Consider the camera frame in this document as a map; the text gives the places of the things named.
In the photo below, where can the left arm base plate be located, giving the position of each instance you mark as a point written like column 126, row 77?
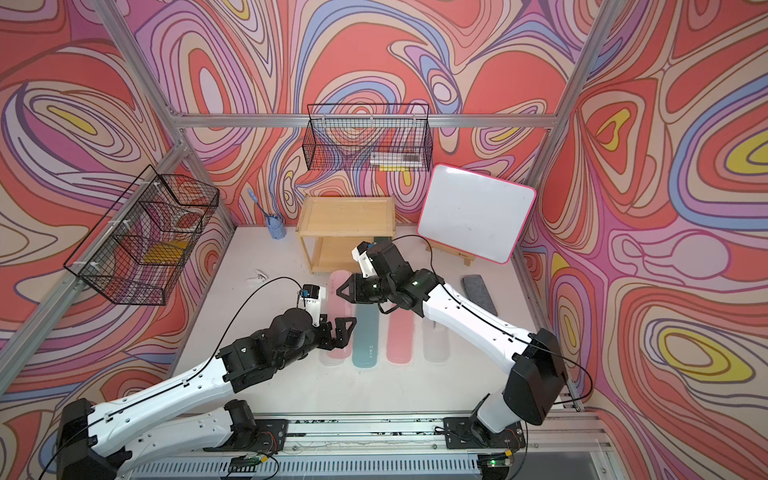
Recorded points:
column 260, row 436

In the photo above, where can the green circuit board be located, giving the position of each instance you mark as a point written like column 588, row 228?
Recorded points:
column 246, row 463

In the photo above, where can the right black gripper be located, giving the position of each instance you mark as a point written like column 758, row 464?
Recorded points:
column 356, row 281

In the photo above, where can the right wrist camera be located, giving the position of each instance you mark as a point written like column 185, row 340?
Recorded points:
column 362, row 256

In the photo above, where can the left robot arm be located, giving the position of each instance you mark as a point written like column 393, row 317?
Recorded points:
column 195, row 410

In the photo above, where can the wooden two-tier shelf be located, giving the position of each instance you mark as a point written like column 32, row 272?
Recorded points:
column 330, row 229

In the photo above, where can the yellow item in basket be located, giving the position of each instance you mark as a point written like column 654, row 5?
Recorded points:
column 165, row 253

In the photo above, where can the back black wire basket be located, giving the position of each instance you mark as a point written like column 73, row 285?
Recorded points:
column 342, row 136

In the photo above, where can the pink framed whiteboard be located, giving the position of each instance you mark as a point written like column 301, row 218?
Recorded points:
column 474, row 213

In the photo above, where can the clear pencil case top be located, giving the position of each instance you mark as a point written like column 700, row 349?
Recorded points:
column 435, row 342

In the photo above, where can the marker box in basket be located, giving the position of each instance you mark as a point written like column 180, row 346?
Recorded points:
column 392, row 161

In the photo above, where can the blue pen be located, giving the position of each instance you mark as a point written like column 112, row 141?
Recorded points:
column 255, row 200

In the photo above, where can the black wire basket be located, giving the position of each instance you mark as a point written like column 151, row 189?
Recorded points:
column 342, row 136
column 154, row 207

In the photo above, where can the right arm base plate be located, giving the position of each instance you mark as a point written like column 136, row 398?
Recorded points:
column 468, row 433

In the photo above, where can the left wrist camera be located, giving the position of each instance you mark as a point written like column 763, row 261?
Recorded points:
column 311, row 299

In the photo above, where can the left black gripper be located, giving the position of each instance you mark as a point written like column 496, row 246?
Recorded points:
column 342, row 337

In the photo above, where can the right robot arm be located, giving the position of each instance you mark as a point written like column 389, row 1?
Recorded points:
column 533, row 362

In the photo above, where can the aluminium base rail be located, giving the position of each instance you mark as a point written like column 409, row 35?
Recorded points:
column 569, row 445

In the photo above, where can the wooden whiteboard easel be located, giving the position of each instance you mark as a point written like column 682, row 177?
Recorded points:
column 467, row 258

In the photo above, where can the teal pencil case top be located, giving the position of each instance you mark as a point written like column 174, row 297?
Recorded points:
column 366, row 337

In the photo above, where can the blue pen cup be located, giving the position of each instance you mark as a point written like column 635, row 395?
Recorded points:
column 275, row 226

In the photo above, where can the left black wire basket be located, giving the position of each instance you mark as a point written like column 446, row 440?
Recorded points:
column 154, row 207

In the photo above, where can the pink pencil case top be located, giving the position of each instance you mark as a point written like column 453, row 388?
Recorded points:
column 400, row 334

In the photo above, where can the grey whiteboard eraser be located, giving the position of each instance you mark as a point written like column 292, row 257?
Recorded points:
column 477, row 292

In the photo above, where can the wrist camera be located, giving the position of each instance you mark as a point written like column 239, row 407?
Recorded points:
column 311, row 299
column 362, row 256

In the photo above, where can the small white clip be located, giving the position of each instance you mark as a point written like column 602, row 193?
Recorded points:
column 258, row 278

